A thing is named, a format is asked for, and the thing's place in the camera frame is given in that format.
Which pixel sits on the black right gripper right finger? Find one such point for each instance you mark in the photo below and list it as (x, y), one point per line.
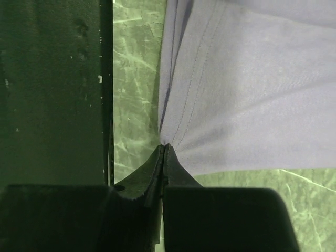
(198, 218)

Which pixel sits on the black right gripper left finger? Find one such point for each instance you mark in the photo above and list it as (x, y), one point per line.
(122, 217)

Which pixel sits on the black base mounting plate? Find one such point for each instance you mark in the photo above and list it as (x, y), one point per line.
(56, 85)

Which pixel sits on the purple t shirt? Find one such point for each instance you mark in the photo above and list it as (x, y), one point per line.
(248, 85)

